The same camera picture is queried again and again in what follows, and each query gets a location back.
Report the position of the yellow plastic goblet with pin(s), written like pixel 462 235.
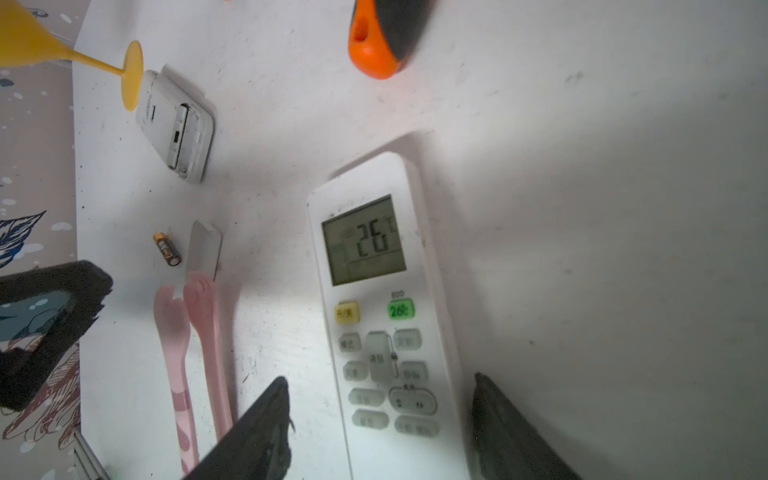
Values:
pixel 24 41

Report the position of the white battery cover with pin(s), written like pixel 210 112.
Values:
pixel 204 249

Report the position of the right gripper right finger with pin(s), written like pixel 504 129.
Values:
pixel 507 444

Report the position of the black gold AAA battery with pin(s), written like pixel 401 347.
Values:
pixel 167 249

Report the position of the orange black screwdriver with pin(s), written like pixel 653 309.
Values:
pixel 383 34

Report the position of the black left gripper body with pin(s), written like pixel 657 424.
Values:
pixel 55 306

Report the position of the white remote control with buttons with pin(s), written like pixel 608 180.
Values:
pixel 398 375

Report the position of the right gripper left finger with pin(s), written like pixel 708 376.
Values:
pixel 257 447

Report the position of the white AC remote with display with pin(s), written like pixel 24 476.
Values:
pixel 178 128

